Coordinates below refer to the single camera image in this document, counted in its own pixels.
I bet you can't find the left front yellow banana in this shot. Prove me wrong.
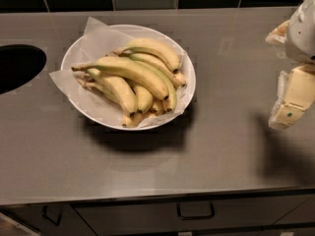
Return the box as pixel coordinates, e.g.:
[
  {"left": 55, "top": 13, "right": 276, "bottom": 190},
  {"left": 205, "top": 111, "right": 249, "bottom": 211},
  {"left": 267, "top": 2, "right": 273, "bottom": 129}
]
[{"left": 86, "top": 68, "right": 138, "bottom": 116}]

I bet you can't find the bottom small yellow banana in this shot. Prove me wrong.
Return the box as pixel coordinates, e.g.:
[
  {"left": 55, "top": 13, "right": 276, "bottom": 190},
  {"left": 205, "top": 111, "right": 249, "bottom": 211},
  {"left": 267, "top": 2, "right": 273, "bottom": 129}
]
[{"left": 122, "top": 99, "right": 164, "bottom": 128}]

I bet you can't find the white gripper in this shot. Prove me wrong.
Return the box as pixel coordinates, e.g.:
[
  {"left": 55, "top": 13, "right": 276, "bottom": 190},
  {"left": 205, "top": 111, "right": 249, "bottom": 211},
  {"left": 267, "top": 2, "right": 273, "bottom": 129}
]
[{"left": 266, "top": 0, "right": 315, "bottom": 130}]

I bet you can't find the grey cabinet drawer front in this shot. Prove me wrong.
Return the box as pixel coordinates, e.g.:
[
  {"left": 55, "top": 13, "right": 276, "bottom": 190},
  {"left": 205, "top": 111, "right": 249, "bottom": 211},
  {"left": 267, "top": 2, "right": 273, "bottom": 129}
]
[{"left": 75, "top": 195, "right": 315, "bottom": 236}]

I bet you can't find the middle short yellow banana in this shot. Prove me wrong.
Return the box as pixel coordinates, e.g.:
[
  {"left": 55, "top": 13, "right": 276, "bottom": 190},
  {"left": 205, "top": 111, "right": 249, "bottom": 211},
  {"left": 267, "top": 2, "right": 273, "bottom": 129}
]
[{"left": 127, "top": 80, "right": 154, "bottom": 113}]

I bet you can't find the top centre yellow banana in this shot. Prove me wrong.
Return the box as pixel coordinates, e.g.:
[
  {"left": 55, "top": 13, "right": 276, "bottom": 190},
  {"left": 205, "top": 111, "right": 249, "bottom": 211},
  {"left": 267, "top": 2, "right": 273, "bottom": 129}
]
[{"left": 71, "top": 56, "right": 169, "bottom": 100}]

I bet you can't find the black drawer handle left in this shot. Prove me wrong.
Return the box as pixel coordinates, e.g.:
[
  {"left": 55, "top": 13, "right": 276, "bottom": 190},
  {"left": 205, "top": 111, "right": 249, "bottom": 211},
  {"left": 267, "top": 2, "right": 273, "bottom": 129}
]
[{"left": 41, "top": 205, "right": 63, "bottom": 227}]

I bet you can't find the white paper liner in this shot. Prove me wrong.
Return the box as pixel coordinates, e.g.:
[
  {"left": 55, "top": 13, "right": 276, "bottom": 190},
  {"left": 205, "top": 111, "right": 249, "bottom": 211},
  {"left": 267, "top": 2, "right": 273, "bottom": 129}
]
[{"left": 48, "top": 16, "right": 195, "bottom": 130}]

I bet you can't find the upper right yellow banana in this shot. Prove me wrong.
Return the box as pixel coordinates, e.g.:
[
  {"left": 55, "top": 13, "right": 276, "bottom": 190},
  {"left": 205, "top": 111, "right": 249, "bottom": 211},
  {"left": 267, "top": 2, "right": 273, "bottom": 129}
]
[{"left": 113, "top": 37, "right": 181, "bottom": 73}]

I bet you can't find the black drawer handle centre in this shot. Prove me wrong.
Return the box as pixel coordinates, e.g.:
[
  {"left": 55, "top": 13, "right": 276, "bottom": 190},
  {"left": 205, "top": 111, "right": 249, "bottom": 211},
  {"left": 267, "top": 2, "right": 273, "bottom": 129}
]
[{"left": 176, "top": 201, "right": 215, "bottom": 220}]

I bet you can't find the black drawer handle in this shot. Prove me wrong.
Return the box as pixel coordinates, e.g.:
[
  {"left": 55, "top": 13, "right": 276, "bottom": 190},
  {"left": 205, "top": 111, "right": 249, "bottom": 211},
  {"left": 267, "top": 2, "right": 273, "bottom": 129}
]
[
  {"left": 176, "top": 201, "right": 215, "bottom": 220},
  {"left": 41, "top": 205, "right": 63, "bottom": 227}
]

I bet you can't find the white bowl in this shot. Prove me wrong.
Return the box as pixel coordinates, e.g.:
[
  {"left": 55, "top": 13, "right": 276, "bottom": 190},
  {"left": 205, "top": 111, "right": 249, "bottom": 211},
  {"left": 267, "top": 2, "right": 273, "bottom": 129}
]
[{"left": 60, "top": 24, "right": 197, "bottom": 132}]

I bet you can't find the far left lower banana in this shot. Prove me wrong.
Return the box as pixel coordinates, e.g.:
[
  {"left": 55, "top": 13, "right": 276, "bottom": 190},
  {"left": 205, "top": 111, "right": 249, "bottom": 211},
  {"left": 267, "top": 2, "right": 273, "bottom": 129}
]
[{"left": 76, "top": 78, "right": 119, "bottom": 104}]

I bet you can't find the black round sink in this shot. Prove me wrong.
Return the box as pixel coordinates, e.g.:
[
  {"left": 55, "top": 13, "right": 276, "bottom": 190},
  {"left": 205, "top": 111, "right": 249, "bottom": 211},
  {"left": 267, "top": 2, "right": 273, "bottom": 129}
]
[{"left": 0, "top": 44, "right": 46, "bottom": 93}]

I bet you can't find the thin curved yellow banana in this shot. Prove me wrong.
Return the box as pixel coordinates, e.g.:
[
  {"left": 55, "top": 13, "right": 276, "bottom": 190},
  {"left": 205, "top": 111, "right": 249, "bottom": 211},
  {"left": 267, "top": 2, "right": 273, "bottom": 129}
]
[{"left": 139, "top": 61, "right": 177, "bottom": 112}]

